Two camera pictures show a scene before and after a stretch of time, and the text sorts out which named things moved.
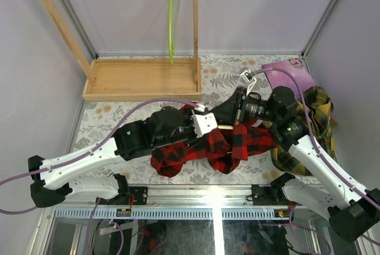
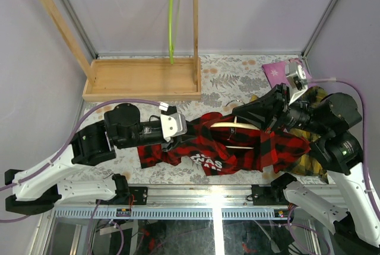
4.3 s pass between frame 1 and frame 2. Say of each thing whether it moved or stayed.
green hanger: stayed
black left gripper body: moved
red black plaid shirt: moved
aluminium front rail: stayed
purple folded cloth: stayed
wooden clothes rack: stayed
